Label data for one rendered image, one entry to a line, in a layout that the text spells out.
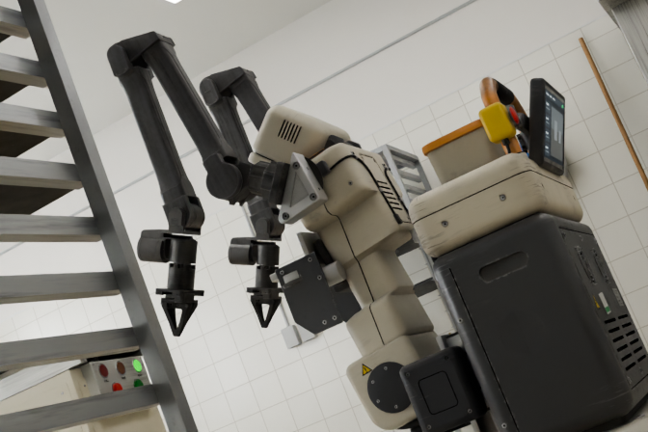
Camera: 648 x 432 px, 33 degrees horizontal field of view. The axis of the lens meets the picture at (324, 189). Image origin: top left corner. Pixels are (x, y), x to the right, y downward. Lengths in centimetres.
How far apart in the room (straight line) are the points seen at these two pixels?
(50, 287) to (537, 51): 528
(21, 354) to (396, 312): 102
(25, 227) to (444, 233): 84
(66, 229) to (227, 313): 562
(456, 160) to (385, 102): 460
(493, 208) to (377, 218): 35
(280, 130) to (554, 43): 433
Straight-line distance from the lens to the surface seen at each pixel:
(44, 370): 283
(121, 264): 169
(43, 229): 161
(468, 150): 225
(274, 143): 240
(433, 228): 209
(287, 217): 222
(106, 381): 283
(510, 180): 206
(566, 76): 657
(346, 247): 235
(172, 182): 235
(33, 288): 154
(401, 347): 228
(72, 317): 789
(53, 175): 169
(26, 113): 171
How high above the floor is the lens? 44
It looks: 12 degrees up
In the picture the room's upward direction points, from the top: 22 degrees counter-clockwise
